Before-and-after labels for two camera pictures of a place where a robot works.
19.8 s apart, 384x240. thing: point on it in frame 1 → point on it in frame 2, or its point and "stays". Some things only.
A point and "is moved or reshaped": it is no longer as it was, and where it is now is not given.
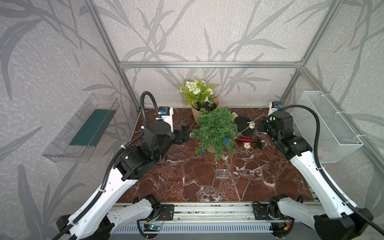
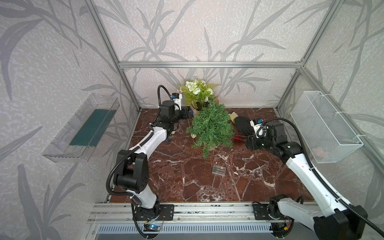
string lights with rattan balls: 247,145 is moved or reshaped
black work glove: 242,124 stays
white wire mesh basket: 337,139 stays
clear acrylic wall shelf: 83,132 stays
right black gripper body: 264,126 → 263,142
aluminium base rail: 207,213 stays
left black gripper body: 179,139 → 181,114
